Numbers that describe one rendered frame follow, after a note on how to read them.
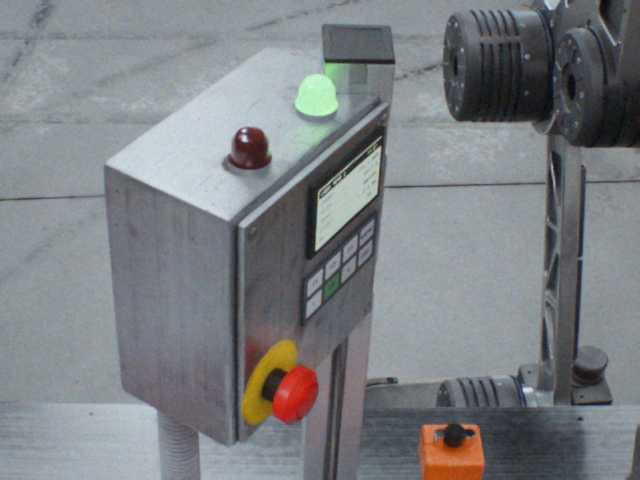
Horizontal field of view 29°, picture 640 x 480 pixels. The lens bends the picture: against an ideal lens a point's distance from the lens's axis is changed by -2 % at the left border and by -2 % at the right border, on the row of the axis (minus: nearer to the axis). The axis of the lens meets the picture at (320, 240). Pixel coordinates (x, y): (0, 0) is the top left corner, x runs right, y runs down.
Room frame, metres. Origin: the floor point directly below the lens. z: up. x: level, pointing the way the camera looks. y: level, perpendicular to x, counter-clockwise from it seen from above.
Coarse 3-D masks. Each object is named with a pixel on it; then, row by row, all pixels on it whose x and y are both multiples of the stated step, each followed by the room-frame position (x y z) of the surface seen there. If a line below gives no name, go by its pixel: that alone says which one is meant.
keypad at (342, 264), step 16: (368, 224) 0.67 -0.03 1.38; (352, 240) 0.65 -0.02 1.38; (368, 240) 0.67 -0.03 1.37; (336, 256) 0.63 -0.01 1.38; (352, 256) 0.65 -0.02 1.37; (368, 256) 0.67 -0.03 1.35; (320, 272) 0.62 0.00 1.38; (336, 272) 0.64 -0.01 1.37; (352, 272) 0.65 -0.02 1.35; (304, 288) 0.60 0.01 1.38; (320, 288) 0.62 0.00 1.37; (336, 288) 0.64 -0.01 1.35; (304, 304) 0.60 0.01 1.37; (320, 304) 0.62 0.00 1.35; (304, 320) 0.60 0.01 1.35
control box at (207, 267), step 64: (256, 64) 0.71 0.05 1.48; (192, 128) 0.63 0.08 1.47; (320, 128) 0.64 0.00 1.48; (128, 192) 0.58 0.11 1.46; (192, 192) 0.57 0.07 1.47; (256, 192) 0.57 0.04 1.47; (128, 256) 0.59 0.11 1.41; (192, 256) 0.56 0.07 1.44; (256, 256) 0.56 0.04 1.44; (320, 256) 0.62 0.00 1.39; (128, 320) 0.59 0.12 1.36; (192, 320) 0.56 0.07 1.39; (256, 320) 0.56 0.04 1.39; (320, 320) 0.62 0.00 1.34; (128, 384) 0.59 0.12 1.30; (192, 384) 0.56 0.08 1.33; (256, 384) 0.56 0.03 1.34
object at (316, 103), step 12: (312, 84) 0.66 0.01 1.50; (324, 84) 0.66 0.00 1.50; (300, 96) 0.66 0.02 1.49; (312, 96) 0.65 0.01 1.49; (324, 96) 0.65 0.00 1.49; (300, 108) 0.65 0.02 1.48; (312, 108) 0.65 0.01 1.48; (324, 108) 0.65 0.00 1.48; (336, 108) 0.66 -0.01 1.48; (312, 120) 0.65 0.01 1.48; (324, 120) 0.65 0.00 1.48
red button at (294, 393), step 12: (276, 372) 0.57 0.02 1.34; (288, 372) 0.57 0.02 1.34; (300, 372) 0.57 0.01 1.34; (312, 372) 0.57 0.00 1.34; (264, 384) 0.57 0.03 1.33; (276, 384) 0.56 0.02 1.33; (288, 384) 0.56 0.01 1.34; (300, 384) 0.56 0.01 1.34; (312, 384) 0.56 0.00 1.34; (264, 396) 0.56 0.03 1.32; (276, 396) 0.55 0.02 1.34; (288, 396) 0.55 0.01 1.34; (300, 396) 0.55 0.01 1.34; (312, 396) 0.56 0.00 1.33; (276, 408) 0.55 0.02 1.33; (288, 408) 0.55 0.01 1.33; (300, 408) 0.55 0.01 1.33; (288, 420) 0.55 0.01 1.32
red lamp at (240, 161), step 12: (240, 132) 0.60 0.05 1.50; (252, 132) 0.60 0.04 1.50; (240, 144) 0.59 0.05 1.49; (252, 144) 0.59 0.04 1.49; (264, 144) 0.60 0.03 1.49; (228, 156) 0.60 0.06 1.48; (240, 156) 0.59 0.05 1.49; (252, 156) 0.59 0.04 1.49; (264, 156) 0.59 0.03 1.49; (228, 168) 0.60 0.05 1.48; (240, 168) 0.59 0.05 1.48; (252, 168) 0.59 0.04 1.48; (264, 168) 0.59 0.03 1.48
